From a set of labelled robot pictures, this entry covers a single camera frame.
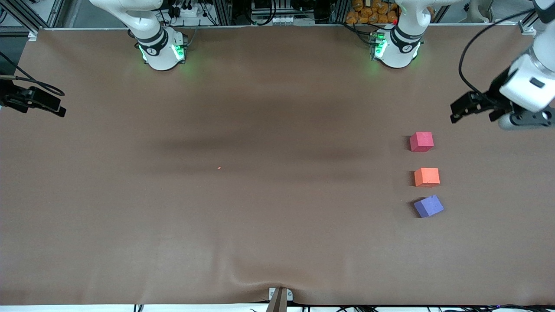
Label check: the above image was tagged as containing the orange foam block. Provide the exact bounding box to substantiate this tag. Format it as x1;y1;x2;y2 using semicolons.
413;167;441;188

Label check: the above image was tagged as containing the red foam block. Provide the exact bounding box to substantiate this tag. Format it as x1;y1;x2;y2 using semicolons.
409;131;434;153

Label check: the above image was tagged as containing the beige rounded object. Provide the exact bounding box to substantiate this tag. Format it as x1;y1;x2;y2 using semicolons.
467;0;493;23

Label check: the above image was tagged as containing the purple foam block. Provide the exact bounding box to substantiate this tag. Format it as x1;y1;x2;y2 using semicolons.
413;195;445;218

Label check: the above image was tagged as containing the pile of orange bags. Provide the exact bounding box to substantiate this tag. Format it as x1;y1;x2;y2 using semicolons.
346;0;399;25

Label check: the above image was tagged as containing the white power strip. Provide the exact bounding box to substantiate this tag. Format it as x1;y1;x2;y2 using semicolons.
170;3;204;19

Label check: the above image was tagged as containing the white connector row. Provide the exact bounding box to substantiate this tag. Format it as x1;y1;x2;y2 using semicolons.
269;15;305;25

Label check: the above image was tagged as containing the brown table mat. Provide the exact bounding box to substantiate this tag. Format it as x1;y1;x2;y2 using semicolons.
0;24;555;306

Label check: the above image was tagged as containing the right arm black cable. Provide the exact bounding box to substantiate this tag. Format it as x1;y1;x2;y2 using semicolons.
0;51;65;98

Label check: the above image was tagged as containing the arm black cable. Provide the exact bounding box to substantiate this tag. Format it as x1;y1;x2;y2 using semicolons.
0;51;65;98
458;8;539;103

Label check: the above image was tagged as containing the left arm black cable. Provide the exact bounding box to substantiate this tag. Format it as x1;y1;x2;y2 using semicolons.
458;8;539;103

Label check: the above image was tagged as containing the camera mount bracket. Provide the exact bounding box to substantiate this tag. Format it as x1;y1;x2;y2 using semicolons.
266;287;294;312

